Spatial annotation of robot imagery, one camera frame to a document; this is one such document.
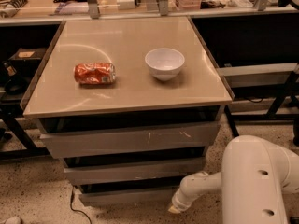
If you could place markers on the foam-padded gripper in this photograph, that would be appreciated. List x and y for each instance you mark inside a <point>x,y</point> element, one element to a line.
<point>179,201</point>

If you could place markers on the grey bottom drawer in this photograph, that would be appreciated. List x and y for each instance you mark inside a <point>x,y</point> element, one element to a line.
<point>157,189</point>

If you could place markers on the grey drawer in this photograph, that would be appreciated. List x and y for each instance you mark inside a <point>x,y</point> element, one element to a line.
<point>197,127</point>
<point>134,166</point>
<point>157,189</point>

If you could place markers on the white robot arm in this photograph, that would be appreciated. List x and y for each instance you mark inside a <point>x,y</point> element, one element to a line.
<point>255,174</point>

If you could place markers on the grey middle drawer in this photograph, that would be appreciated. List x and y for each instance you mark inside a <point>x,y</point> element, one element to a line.
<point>134,166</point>

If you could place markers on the grey top drawer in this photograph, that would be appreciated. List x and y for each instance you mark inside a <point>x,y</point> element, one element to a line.
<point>197,127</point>

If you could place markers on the grey drawer cabinet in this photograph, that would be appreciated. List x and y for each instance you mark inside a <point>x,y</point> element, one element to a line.
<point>59,104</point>

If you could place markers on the white bowl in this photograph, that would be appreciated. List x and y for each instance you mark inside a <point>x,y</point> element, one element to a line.
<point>164,63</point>

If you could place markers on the crushed orange soda can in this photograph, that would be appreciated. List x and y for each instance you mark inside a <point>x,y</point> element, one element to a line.
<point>95,73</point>

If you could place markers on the white shoe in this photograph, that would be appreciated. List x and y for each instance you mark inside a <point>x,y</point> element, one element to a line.
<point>11,220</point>

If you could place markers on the black box with label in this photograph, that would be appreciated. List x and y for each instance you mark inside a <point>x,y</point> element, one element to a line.
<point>34,54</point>

